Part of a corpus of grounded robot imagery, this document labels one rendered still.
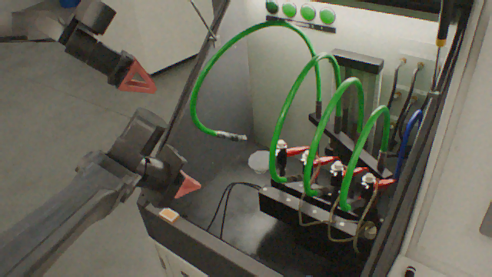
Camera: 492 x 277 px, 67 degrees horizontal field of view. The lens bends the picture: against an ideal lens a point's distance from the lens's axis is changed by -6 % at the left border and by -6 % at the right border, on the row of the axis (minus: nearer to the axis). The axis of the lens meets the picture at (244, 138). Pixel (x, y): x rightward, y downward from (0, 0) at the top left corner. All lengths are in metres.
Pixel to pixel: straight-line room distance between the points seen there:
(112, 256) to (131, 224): 0.24
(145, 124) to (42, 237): 0.27
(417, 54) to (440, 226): 0.42
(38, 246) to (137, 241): 2.00
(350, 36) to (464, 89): 0.40
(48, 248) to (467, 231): 0.78
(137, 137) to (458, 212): 0.65
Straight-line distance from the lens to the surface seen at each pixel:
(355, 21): 1.08
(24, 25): 0.87
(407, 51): 1.05
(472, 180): 0.87
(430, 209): 0.92
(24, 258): 0.37
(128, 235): 2.44
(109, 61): 0.85
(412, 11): 0.99
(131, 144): 0.61
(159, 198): 0.71
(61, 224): 0.43
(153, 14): 3.78
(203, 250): 1.07
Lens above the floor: 1.76
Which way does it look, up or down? 37 degrees down
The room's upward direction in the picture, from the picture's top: 6 degrees counter-clockwise
